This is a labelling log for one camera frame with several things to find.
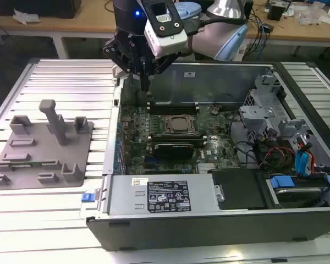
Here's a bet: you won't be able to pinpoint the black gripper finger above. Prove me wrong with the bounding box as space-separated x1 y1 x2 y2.
144 53 179 91
102 38 145 91

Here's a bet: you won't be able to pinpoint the black RAM slot bank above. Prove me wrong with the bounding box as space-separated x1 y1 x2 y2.
147 101 200 116

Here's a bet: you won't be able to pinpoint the grey case corner latch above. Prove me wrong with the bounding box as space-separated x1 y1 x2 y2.
112 65 126 79

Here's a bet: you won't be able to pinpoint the silver CPU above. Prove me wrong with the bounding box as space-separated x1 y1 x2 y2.
172 117 192 130

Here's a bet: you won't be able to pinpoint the black graphics card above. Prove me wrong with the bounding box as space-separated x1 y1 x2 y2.
153 142 195 161

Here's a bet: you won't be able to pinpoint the large black box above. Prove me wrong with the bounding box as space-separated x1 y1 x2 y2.
0 0 82 19

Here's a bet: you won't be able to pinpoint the green motherboard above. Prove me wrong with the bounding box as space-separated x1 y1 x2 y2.
118 103 241 176

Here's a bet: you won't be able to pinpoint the crumpled white paper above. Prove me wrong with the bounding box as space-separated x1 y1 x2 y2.
12 8 42 26

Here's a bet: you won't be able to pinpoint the tall black box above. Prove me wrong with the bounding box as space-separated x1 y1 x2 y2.
243 0 254 21

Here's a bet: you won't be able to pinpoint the silver drive cage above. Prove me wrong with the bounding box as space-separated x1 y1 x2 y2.
238 73 314 144

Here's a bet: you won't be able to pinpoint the silver finned heat sink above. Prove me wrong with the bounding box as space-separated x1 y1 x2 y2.
197 163 218 174

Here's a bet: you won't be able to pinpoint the grey parts rack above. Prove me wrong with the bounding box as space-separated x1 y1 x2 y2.
0 99 96 190

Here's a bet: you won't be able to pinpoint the small black box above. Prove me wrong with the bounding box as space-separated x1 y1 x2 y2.
267 3 286 20

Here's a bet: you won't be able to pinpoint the silver power supply unit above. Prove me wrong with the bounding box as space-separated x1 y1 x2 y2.
106 175 222 216

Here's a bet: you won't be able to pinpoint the black plastic shroud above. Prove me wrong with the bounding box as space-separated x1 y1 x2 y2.
208 169 266 211

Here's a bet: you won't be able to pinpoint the clear plastic bags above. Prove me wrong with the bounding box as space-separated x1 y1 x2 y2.
295 5 330 27

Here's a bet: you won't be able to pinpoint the black open PC case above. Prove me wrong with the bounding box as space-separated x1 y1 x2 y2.
85 59 330 252

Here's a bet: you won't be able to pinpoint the hard disk blue carrier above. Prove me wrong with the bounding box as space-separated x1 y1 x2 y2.
266 173 330 210

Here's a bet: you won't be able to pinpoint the CPU socket metal frame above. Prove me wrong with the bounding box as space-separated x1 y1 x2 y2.
163 114 200 135

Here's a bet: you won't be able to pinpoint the black camera cable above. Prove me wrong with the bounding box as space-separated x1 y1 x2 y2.
185 12 250 36

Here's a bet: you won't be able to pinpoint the black round wire loop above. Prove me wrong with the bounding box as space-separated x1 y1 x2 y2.
227 112 265 166

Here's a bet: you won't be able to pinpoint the blue hanging cable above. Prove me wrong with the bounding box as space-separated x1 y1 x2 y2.
257 21 268 60

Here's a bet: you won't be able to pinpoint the red yellow wire bundle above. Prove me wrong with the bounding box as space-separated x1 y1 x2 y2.
258 147 296 168

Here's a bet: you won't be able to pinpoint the blue flat data wire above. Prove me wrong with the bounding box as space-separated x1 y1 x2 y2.
295 142 316 177

